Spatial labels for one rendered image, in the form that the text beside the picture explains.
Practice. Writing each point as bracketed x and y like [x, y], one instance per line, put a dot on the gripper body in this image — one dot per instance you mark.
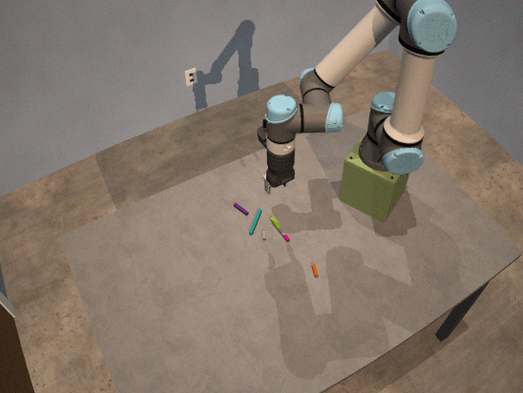
[280, 159]

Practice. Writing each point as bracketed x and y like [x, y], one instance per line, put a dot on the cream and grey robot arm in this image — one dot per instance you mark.
[432, 26]

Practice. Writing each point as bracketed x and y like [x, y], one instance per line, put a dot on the lime green rod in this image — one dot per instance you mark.
[275, 223]

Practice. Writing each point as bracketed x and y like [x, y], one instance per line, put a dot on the purple rod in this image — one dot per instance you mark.
[241, 209]

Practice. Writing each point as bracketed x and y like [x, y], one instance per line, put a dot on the turquoise rod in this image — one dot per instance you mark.
[255, 222]

